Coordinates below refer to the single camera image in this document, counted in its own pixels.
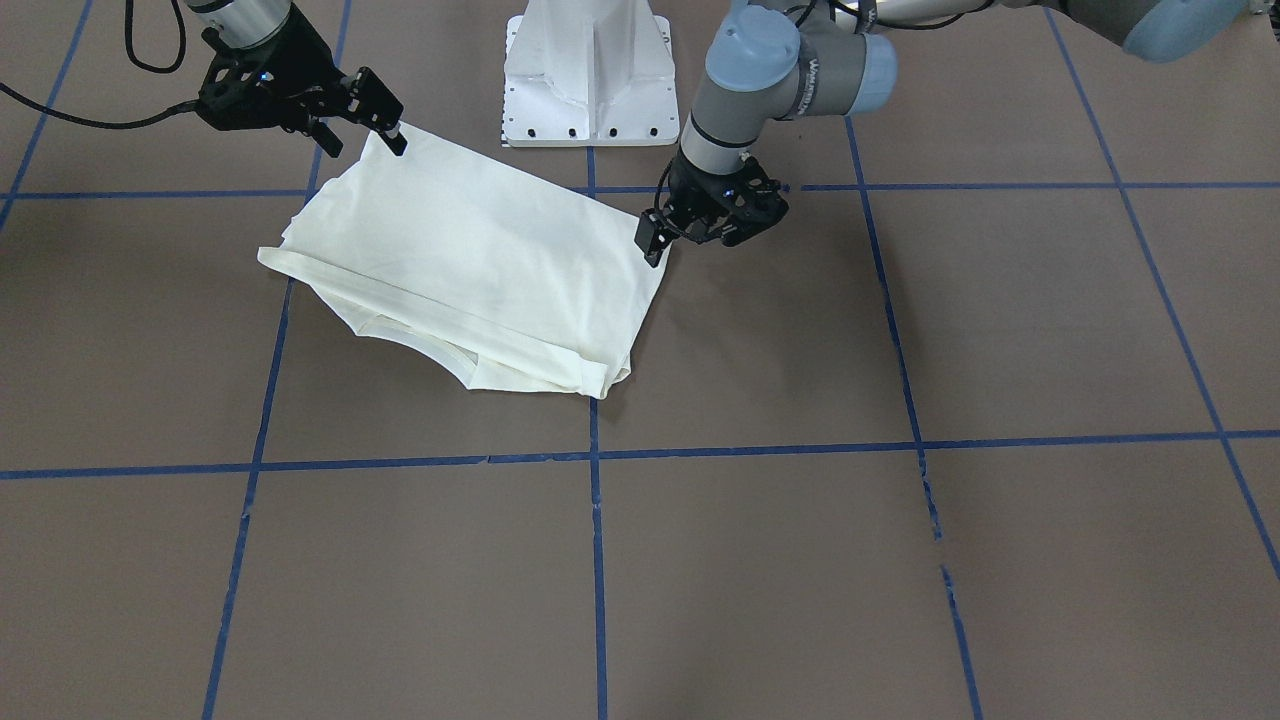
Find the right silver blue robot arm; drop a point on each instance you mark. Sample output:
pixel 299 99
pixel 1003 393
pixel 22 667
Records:
pixel 247 23

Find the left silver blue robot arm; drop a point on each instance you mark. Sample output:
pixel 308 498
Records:
pixel 774 60

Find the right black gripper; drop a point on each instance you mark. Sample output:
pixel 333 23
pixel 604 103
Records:
pixel 298 66

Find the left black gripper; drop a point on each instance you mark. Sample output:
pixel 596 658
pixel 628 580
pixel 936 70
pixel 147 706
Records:
pixel 683 190

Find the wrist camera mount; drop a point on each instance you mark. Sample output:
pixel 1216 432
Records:
pixel 277 83
pixel 726 209

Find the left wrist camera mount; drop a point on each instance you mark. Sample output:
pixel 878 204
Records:
pixel 726 209

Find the cream cat print t-shirt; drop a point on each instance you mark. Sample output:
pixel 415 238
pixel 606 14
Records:
pixel 510 282

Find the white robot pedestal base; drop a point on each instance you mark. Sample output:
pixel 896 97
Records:
pixel 589 73

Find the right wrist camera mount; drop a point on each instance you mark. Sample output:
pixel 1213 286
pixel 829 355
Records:
pixel 277 83

